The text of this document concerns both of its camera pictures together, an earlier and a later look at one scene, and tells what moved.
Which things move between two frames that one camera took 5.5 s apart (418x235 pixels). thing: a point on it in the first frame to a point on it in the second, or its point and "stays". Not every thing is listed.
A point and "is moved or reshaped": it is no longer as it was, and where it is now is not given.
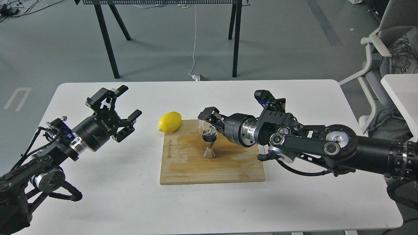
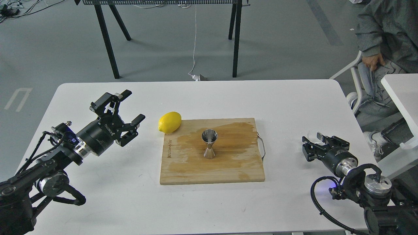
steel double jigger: [209, 136] stays
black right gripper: [241, 129] to [340, 160]
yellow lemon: [169, 122] stays
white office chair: [396, 17] to [354, 99]
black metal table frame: [236, 12] stays
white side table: [403, 89] stays
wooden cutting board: [183, 162] stays
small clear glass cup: [205, 128] is moved or reshaped
